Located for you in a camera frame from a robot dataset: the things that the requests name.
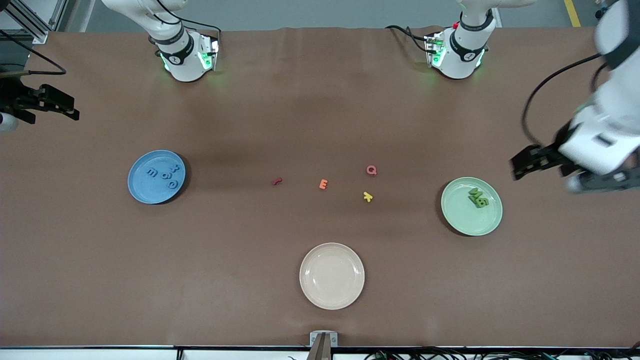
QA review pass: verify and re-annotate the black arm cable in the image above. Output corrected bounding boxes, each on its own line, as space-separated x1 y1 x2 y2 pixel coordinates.
521 52 608 147
0 29 67 77

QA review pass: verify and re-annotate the white table edge rail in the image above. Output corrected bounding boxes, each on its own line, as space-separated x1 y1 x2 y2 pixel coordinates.
0 346 640 360

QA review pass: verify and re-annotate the green round plate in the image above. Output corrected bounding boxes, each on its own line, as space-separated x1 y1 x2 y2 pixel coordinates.
440 176 504 237

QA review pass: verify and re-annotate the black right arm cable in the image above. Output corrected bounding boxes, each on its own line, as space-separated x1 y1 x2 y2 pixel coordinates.
0 29 67 77

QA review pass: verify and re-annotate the black base power cable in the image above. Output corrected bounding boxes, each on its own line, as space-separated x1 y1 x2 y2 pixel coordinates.
385 24 432 53
155 0 222 56

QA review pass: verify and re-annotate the beige round plate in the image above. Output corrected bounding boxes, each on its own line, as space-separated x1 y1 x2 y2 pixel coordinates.
299 242 366 311

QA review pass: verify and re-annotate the blue round plate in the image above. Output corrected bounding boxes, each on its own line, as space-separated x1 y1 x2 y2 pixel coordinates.
127 150 187 205

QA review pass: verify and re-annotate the aluminium frame profile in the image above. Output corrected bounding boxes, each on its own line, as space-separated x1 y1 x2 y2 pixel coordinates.
0 0 63 45

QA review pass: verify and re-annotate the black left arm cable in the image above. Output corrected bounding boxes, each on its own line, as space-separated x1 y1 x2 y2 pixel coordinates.
521 52 608 147

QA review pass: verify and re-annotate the grey metal camera mount bracket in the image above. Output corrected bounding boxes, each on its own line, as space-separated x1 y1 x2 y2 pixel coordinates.
309 330 339 360

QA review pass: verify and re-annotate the brown table cover cloth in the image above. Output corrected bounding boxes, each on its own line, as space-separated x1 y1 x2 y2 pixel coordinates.
0 25 640 349

